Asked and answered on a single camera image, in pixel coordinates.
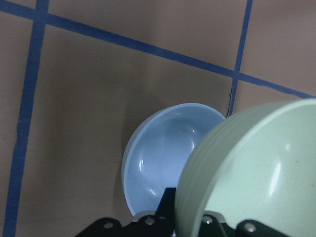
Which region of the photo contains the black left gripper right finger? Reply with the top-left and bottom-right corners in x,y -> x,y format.
201,211 -> 316,237

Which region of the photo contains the blue bowl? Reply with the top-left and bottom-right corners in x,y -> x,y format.
121,103 -> 225,216

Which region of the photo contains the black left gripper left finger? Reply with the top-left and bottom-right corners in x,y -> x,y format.
77,188 -> 176,237

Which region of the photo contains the green bowl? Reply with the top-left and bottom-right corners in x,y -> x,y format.
175,99 -> 316,237

